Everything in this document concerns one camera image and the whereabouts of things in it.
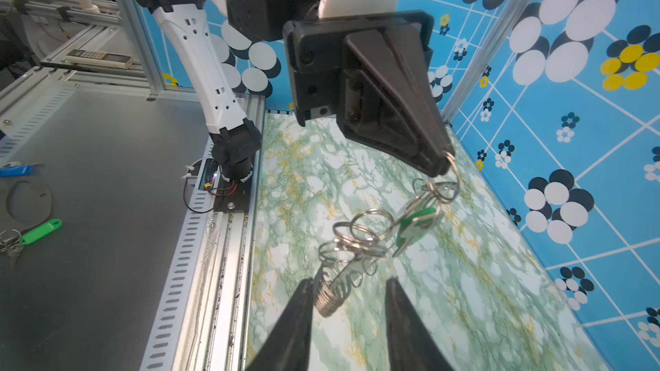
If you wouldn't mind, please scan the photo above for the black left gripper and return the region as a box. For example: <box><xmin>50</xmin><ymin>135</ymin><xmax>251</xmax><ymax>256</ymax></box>
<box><xmin>283</xmin><ymin>10</ymin><xmax>455</xmax><ymax>178</ymax></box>

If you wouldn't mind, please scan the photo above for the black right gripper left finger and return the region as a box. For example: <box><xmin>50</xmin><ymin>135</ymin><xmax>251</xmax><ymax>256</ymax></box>
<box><xmin>246</xmin><ymin>278</ymin><xmax>314</xmax><ymax>371</ymax></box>

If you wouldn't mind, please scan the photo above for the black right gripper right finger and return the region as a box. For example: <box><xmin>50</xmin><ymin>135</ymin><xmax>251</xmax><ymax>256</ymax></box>
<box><xmin>385</xmin><ymin>278</ymin><xmax>453</xmax><ymax>371</ymax></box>

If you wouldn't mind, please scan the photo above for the steel key organizer plate with rings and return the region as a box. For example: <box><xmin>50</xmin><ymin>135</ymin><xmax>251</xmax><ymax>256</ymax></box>
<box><xmin>314</xmin><ymin>153</ymin><xmax>462</xmax><ymax>318</ymax></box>

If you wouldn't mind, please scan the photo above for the green key tag with key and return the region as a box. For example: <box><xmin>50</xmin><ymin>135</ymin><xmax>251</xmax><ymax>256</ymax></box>
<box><xmin>393</xmin><ymin>207</ymin><xmax>443</xmax><ymax>258</ymax></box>

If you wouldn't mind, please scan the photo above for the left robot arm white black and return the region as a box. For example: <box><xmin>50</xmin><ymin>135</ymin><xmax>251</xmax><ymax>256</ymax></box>
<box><xmin>135</xmin><ymin>0</ymin><xmax>455</xmax><ymax>181</ymax></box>

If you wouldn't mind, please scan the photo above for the green key tag on bench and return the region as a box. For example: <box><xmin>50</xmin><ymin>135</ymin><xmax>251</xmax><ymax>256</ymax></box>
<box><xmin>20</xmin><ymin>219</ymin><xmax>63</xmax><ymax>246</ymax></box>

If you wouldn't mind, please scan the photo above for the remote handset on bench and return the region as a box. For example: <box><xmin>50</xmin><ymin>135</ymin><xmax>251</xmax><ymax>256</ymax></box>
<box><xmin>65</xmin><ymin>49</ymin><xmax>132</xmax><ymax>70</ymax></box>

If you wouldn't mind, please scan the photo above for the blue tool on bench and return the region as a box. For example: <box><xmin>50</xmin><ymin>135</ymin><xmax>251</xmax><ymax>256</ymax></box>
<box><xmin>0</xmin><ymin>161</ymin><xmax>42</xmax><ymax>178</ymax></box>

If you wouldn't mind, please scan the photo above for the aluminium frame post right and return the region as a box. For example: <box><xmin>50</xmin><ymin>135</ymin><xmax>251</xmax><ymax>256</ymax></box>
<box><xmin>441</xmin><ymin>0</ymin><xmax>530</xmax><ymax>124</ymax></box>

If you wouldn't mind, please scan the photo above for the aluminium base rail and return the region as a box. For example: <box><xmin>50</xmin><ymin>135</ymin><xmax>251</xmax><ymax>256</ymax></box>
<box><xmin>138</xmin><ymin>94</ymin><xmax>266</xmax><ymax>371</ymax></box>

